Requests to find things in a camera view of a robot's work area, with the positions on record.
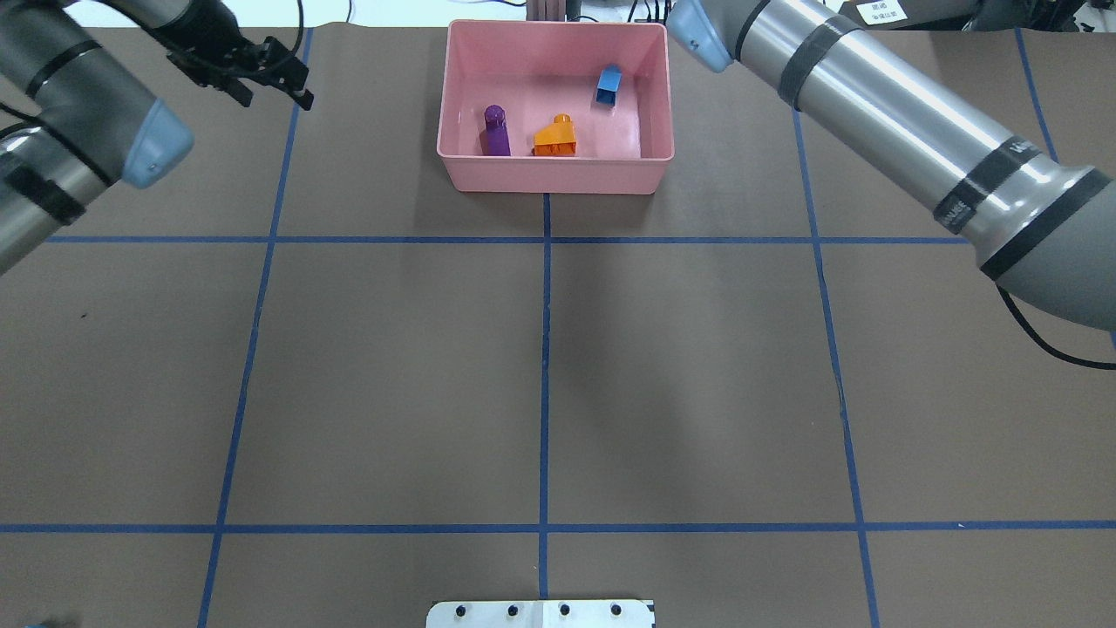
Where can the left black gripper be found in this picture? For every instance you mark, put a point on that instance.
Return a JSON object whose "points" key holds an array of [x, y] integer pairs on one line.
{"points": [[193, 23]]}

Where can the purple block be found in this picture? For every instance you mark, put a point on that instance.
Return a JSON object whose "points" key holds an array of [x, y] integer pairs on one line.
{"points": [[496, 138]]}

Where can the orange block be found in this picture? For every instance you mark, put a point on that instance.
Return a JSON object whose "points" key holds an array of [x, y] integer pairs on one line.
{"points": [[556, 139]]}

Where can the small blue block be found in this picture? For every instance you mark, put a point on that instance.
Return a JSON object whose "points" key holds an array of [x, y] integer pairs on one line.
{"points": [[607, 88]]}

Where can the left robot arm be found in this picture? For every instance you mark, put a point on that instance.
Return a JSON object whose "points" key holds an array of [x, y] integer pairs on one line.
{"points": [[96, 123]]}

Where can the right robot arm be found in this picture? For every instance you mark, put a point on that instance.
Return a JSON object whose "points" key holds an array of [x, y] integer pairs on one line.
{"points": [[1041, 231]]}

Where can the pink plastic box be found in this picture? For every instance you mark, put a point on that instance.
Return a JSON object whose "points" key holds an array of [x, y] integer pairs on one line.
{"points": [[536, 70]]}

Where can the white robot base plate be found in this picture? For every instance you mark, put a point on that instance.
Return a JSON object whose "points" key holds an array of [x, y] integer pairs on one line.
{"points": [[601, 612]]}

